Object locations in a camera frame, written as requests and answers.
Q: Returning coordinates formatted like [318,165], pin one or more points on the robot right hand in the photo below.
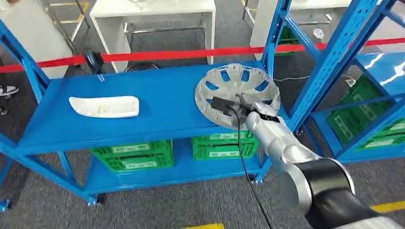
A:
[264,109]

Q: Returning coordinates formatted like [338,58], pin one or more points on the silver wheel hubcap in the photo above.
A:
[234,83]

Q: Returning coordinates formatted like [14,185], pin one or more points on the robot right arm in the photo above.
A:
[275,139]

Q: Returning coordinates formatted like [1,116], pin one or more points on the white square pillar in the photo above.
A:
[34,38]
[262,25]

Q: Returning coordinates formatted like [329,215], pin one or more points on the small white round object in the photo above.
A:
[318,33]

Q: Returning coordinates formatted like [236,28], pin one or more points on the red barrier tape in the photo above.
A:
[174,54]

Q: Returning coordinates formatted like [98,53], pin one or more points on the wide blue metal shelf rack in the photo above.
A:
[158,104]

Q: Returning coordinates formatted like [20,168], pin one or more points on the white table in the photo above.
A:
[316,3]
[152,9]

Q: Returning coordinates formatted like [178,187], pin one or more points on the white plastic car part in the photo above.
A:
[104,107]

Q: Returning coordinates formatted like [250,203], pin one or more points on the person's black white shoe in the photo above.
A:
[8,90]

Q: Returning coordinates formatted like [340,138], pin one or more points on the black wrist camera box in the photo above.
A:
[221,106]

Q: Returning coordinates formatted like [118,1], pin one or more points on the black barrier post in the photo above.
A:
[94,61]

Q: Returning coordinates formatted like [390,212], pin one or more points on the metal stand frame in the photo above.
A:
[83,14]

